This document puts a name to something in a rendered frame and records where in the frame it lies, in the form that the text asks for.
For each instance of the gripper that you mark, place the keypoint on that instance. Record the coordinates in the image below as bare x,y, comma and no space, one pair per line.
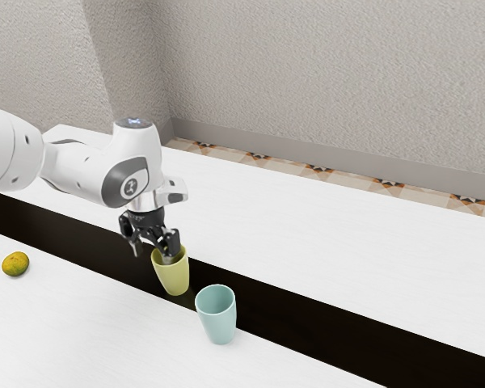
140,221

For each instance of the yellow-green cup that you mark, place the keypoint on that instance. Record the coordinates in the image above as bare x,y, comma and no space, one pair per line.
174,275

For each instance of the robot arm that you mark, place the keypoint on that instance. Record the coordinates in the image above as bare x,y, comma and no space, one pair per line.
72,165

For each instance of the light teal cup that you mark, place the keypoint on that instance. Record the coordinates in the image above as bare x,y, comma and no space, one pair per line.
217,314

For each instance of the yellow-green citrus fruit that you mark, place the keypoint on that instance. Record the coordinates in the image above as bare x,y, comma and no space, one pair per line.
15,264

